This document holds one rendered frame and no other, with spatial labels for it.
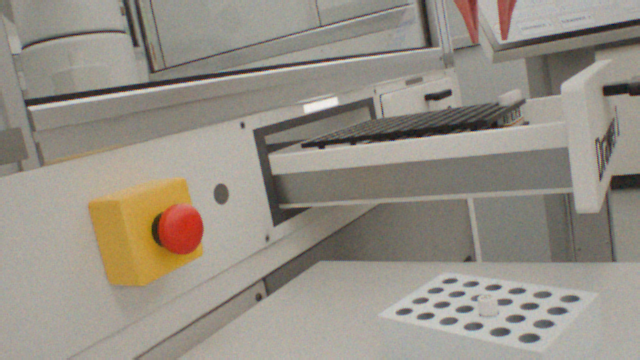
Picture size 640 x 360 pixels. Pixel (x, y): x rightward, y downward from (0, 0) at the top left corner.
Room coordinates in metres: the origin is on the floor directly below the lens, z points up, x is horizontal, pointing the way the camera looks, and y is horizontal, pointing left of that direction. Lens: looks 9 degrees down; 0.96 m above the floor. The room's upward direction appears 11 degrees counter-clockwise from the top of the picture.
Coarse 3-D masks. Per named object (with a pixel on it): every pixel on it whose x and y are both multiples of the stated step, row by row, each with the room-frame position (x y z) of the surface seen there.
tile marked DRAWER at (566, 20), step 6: (576, 12) 1.42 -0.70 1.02; (582, 12) 1.42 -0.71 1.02; (588, 12) 1.42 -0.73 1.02; (558, 18) 1.41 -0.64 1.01; (564, 18) 1.41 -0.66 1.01; (570, 18) 1.40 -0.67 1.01; (576, 18) 1.40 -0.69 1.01; (582, 18) 1.40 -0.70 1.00; (588, 18) 1.40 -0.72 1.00; (594, 18) 1.40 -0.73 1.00; (564, 24) 1.39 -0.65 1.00; (570, 24) 1.39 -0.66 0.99; (576, 24) 1.39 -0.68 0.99; (582, 24) 1.39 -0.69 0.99; (588, 24) 1.39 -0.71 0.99
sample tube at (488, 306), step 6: (486, 294) 0.34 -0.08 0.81; (492, 294) 0.34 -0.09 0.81; (480, 300) 0.33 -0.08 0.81; (486, 300) 0.33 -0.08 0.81; (492, 300) 0.33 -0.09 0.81; (480, 306) 0.33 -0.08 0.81; (486, 306) 0.33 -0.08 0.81; (492, 306) 0.33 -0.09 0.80; (480, 312) 0.34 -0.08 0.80; (486, 312) 0.33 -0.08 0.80; (492, 312) 0.33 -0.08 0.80; (498, 312) 0.33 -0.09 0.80
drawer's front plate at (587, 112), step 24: (600, 72) 0.54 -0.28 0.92; (576, 96) 0.43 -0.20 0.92; (600, 96) 0.52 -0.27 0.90; (576, 120) 0.43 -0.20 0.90; (600, 120) 0.50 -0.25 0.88; (576, 144) 0.43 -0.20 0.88; (600, 144) 0.48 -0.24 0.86; (576, 168) 0.43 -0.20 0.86; (600, 168) 0.47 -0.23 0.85; (576, 192) 0.43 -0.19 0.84; (600, 192) 0.45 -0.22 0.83
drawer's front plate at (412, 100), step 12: (432, 84) 1.02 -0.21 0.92; (444, 84) 1.07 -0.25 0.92; (384, 96) 0.87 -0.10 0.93; (396, 96) 0.88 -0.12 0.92; (408, 96) 0.92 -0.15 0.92; (420, 96) 0.96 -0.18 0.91; (384, 108) 0.87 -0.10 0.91; (396, 108) 0.88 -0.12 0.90; (408, 108) 0.91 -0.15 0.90; (420, 108) 0.96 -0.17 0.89; (432, 108) 1.00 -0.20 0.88; (444, 108) 1.05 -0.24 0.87
